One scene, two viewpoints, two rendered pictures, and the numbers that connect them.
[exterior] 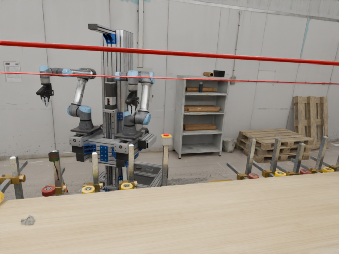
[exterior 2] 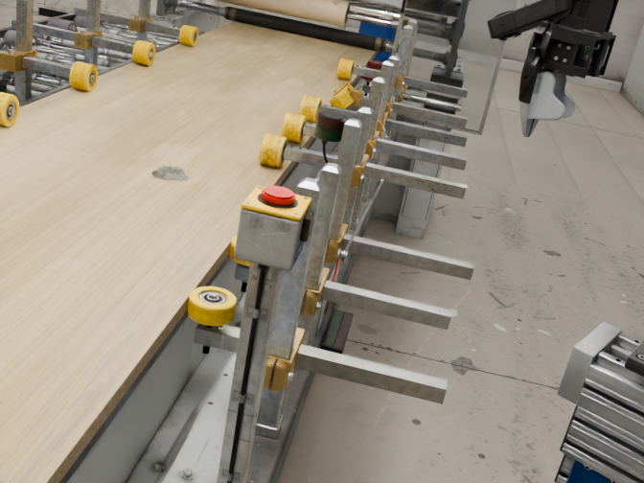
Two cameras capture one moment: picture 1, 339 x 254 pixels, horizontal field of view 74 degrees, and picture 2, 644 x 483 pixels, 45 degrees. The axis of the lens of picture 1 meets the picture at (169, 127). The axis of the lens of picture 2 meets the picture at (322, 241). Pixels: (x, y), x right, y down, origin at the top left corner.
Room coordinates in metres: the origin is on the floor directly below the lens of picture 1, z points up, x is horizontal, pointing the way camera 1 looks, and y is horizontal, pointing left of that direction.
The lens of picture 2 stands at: (1.93, -0.75, 1.55)
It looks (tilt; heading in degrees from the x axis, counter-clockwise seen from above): 23 degrees down; 110
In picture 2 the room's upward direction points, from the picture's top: 11 degrees clockwise
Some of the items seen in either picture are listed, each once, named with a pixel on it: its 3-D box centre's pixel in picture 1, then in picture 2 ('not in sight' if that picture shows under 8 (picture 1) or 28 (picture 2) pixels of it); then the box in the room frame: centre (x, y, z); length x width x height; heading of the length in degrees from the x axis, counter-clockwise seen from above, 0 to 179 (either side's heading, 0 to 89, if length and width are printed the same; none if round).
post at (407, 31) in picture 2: not in sight; (396, 86); (1.02, 2.21, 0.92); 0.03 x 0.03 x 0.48; 14
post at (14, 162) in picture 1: (18, 189); (347, 199); (1.33, 1.00, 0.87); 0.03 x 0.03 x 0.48; 14
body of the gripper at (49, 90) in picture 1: (46, 89); not in sight; (2.02, 1.12, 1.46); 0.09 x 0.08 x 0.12; 166
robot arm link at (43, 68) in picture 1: (44, 71); not in sight; (2.02, 1.12, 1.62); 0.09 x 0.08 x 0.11; 159
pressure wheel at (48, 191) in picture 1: (49, 195); not in sight; (1.29, 0.77, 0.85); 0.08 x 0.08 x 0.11
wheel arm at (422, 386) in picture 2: (125, 181); (318, 361); (1.57, 0.33, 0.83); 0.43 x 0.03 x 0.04; 14
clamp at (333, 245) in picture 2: (55, 189); (330, 241); (1.38, 0.78, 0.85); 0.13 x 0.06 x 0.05; 104
